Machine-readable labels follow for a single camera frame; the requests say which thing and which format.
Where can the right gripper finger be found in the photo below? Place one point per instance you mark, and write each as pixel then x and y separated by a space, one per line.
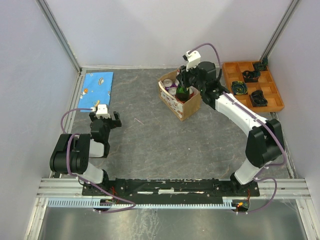
pixel 180 77
pixel 189 79

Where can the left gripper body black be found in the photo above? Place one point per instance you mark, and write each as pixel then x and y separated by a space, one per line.
pixel 109 124

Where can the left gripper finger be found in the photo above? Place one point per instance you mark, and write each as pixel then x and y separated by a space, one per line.
pixel 92 116
pixel 117 123

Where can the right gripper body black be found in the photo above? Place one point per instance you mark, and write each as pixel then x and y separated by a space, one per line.
pixel 198 85

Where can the red cola can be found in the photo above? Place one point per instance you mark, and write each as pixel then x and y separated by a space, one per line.
pixel 191 93
pixel 172 91

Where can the green glass bottle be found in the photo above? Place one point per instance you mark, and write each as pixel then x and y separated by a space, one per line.
pixel 182 93

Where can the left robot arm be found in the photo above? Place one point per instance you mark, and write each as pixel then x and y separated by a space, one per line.
pixel 72 155

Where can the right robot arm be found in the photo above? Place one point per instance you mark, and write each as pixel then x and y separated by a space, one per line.
pixel 265 142

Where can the purple soda can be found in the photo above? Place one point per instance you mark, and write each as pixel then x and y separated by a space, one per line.
pixel 167 83
pixel 176 84

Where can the blue patterned cloth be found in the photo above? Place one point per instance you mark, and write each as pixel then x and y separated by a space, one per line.
pixel 96 89

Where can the rolled green blue sock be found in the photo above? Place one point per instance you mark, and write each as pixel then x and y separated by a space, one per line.
pixel 239 88

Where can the rolled dark sock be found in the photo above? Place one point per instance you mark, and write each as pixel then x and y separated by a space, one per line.
pixel 251 76

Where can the orange divided tray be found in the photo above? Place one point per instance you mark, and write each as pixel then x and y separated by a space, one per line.
pixel 232 71

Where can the rolled black sock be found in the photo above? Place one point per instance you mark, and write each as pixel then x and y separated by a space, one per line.
pixel 257 99

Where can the rolled sock in corner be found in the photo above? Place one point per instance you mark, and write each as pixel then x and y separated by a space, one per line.
pixel 261 65

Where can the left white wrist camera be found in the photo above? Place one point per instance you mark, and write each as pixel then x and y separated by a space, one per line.
pixel 101 111

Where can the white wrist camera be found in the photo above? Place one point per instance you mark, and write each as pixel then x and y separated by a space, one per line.
pixel 192 59
pixel 101 111

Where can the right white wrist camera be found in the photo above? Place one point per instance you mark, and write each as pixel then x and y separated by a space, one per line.
pixel 192 59

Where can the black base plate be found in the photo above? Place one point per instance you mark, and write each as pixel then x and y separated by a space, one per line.
pixel 179 191

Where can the aluminium frame rail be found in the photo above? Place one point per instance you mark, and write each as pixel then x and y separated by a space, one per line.
pixel 286 189

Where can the blue slotted cable duct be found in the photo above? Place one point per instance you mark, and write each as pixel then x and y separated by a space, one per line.
pixel 97 203

